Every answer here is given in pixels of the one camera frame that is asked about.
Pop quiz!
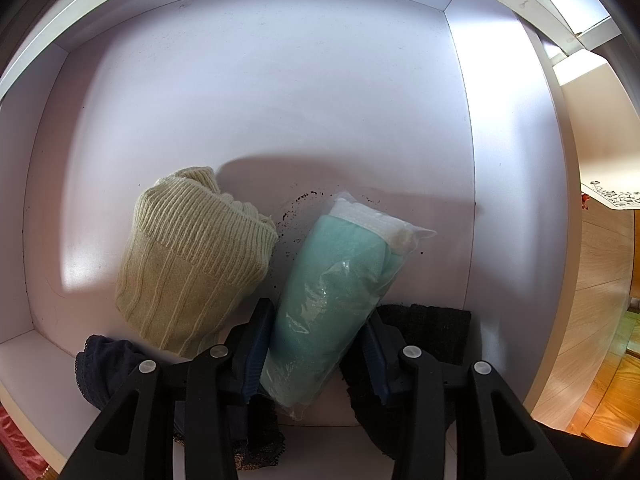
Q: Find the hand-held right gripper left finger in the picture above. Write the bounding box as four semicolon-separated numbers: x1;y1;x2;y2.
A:
60;297;275;480

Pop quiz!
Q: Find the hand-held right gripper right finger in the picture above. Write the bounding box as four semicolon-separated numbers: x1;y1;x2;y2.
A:
362;310;576;480

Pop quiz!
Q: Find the black knit garment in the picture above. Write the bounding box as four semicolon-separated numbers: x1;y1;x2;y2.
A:
340;303;473;461

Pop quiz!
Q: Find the teal towel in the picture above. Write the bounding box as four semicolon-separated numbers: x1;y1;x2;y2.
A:
259;191;437;418

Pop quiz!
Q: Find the cream ribbed knit garment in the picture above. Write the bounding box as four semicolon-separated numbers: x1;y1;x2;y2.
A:
115;165;280;360

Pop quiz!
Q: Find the dark navy lace garment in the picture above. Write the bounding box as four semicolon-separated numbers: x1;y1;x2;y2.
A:
75;334;287;472

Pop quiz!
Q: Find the red patterned cloth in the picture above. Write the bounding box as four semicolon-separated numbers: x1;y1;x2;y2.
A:
0;404;51;480

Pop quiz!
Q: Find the white floral-print drawer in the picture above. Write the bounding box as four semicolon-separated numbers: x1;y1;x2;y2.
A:
580;179;640;212

